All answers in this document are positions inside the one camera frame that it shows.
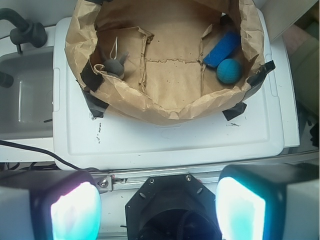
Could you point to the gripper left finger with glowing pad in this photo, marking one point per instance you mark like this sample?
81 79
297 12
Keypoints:
49 205

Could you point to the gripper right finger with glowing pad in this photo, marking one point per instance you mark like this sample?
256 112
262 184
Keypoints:
269 201

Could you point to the blue ball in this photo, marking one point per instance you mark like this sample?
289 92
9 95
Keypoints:
229 71

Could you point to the black tape piece left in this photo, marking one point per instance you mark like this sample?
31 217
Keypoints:
92 82

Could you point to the black tape piece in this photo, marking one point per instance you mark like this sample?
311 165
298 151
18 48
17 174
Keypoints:
255 81
92 82

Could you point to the black tape piece right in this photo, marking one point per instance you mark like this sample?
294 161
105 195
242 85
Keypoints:
255 81

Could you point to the grey plush toy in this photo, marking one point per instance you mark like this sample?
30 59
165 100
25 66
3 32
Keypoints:
115 67

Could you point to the blue sponge block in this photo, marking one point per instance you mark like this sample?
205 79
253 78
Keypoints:
226 45

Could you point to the brown paper bag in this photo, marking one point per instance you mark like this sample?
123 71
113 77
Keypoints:
165 80

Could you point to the dark grey faucet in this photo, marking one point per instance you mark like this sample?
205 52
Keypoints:
25 31

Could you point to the aluminium rail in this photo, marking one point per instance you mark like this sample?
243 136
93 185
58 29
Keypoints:
124 180

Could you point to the black octagonal mount plate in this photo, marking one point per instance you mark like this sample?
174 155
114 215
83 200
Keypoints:
172 211

